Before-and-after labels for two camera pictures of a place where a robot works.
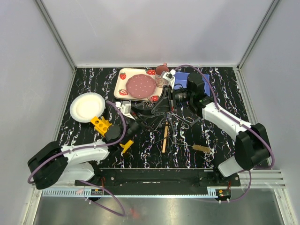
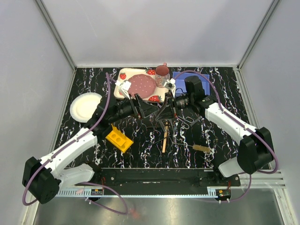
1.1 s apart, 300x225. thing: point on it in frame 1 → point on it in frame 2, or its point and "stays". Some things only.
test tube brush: [198, 147] stays
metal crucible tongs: [184, 121] stays
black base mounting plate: [161, 177] stays
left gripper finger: [152, 122] → [147, 112]
